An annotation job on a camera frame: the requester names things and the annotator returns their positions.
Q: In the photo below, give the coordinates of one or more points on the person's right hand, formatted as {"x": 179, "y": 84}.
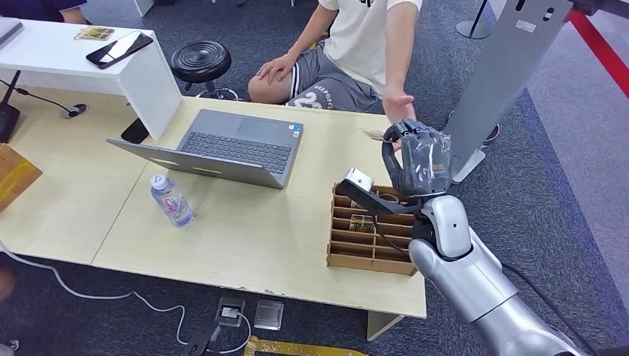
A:
{"x": 275, "y": 68}

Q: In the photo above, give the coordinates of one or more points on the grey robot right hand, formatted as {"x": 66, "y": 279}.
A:
{"x": 425, "y": 162}

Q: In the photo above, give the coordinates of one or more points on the person's left hand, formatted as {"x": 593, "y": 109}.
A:
{"x": 397, "y": 105}

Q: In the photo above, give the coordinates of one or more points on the person's right forearm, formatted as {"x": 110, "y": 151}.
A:
{"x": 314, "y": 32}

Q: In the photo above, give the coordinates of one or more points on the person's left forearm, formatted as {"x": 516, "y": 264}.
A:
{"x": 400, "y": 49}

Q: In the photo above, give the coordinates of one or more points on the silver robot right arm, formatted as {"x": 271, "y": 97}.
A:
{"x": 471, "y": 280}

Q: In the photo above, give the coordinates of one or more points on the cardboard card organiser box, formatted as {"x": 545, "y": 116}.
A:
{"x": 351, "y": 260}

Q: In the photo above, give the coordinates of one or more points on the person in dark top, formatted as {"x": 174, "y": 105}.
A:
{"x": 34, "y": 9}

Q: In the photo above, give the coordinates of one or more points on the dark shoe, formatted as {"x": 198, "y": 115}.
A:
{"x": 492, "y": 133}

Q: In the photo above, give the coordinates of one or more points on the black round stool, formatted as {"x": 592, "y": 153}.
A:
{"x": 201, "y": 61}

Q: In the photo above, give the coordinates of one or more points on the grey open laptop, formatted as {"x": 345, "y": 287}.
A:
{"x": 236, "y": 142}

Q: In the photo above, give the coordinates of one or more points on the grey stanchion base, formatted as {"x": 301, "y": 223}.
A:
{"x": 473, "y": 29}

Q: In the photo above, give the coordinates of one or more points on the grey kiosk stand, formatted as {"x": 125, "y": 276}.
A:
{"x": 501, "y": 73}

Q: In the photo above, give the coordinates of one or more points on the black flat phone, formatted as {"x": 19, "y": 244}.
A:
{"x": 135, "y": 131}

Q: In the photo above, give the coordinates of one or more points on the black smartphone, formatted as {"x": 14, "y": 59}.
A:
{"x": 119, "y": 49}

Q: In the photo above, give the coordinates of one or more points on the white table leg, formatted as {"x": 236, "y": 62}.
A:
{"x": 381, "y": 325}

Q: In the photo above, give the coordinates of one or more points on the clear plastic water bottle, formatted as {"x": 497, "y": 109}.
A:
{"x": 172, "y": 202}

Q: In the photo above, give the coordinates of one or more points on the red barrier tape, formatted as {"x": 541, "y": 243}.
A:
{"x": 602, "y": 51}

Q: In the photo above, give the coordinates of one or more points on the white desk riser shelf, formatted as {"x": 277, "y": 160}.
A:
{"x": 59, "y": 64}

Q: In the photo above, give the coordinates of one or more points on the grey floor cover plate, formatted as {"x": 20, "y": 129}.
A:
{"x": 269, "y": 315}

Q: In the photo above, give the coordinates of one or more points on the yellow floor tape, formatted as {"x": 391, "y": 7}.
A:
{"x": 295, "y": 349}

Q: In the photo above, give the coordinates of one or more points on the floor socket with plug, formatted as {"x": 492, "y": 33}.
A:
{"x": 229, "y": 311}

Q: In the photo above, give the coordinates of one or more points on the grey closed laptop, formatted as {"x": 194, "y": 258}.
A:
{"x": 7, "y": 29}

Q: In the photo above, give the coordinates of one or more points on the black monitor stand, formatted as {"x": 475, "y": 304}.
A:
{"x": 7, "y": 120}

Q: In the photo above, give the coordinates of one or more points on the brown wooden box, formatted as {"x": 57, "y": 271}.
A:
{"x": 14, "y": 177}

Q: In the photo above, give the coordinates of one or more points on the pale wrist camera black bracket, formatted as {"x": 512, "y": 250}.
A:
{"x": 368, "y": 196}

